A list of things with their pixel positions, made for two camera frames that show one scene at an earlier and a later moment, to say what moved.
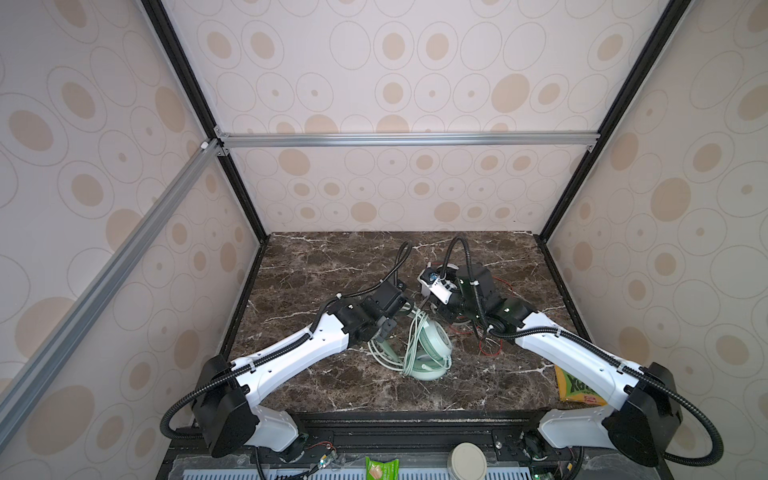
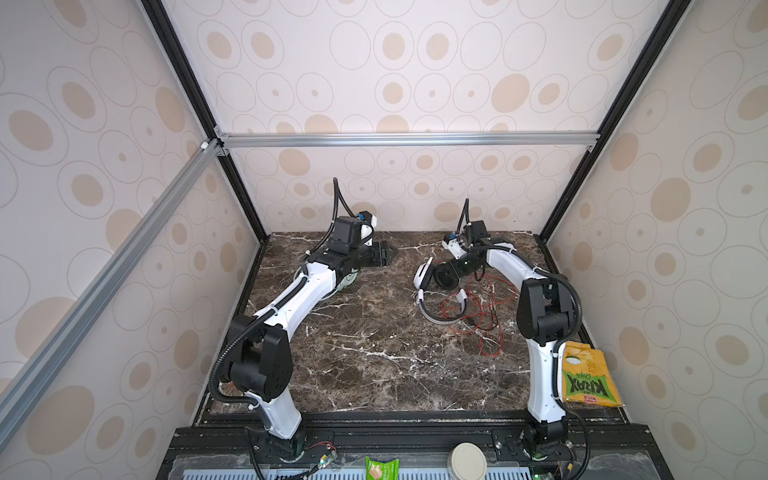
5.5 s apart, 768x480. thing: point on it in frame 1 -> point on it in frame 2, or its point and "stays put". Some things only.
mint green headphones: x=427 y=354 -> x=347 y=281
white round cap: x=466 y=461 stays put
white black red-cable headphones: x=496 y=328 -> x=445 y=276
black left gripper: x=385 y=332 -> x=379 y=253
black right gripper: x=440 y=310 -> x=455 y=265
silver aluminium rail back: x=406 y=141 stays put
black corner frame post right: x=652 y=47 stays put
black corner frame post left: x=175 y=51 stays put
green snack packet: x=378 y=470 stays put
